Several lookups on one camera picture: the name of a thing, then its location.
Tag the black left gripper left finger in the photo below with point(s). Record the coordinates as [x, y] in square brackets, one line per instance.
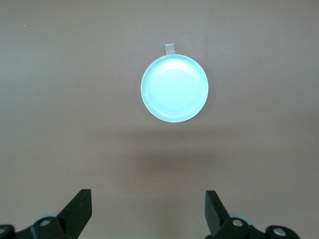
[77, 211]

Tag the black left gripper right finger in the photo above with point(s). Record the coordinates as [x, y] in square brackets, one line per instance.
[215, 211]

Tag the pale green round plate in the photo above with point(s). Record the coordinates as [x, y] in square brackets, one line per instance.
[174, 89]

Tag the small clear tape piece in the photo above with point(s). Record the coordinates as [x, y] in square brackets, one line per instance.
[170, 48]

